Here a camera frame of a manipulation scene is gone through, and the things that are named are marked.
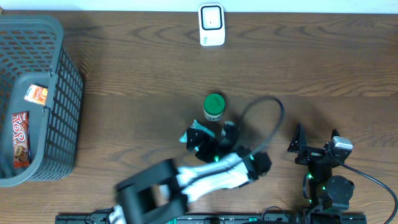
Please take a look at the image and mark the red Top chocolate bar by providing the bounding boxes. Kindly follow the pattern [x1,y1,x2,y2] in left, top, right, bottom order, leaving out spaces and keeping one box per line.
[12,111,31,169]

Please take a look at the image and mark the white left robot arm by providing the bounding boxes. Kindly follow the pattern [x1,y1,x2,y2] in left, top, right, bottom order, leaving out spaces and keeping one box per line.
[108,121,260,223]

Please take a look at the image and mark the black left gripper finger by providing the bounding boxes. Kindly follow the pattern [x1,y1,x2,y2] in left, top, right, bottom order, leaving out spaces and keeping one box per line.
[186,128,211,152]
[221,121,240,148]

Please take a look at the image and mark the green lid jar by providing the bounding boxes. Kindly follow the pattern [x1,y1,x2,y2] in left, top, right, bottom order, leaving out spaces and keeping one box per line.
[203,93,226,121]

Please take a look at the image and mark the orange tissue packet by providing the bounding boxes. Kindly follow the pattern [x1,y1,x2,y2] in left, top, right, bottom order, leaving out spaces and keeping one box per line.
[24,85,48,105]

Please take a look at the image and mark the grey plastic basket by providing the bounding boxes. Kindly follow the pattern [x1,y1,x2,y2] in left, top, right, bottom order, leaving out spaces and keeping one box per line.
[1,16,83,187]

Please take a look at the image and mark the white barcode scanner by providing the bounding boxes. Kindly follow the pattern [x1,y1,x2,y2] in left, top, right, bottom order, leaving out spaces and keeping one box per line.
[198,3,226,47]

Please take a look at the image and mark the teal wet wipes pack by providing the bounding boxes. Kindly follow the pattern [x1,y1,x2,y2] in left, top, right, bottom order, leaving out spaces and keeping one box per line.
[179,120,215,143]

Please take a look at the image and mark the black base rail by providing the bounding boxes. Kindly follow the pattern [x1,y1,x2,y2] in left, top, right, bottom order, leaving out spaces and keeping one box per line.
[55,213,367,224]

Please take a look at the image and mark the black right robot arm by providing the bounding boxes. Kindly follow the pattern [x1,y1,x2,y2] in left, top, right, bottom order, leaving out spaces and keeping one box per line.
[287,124,354,223]

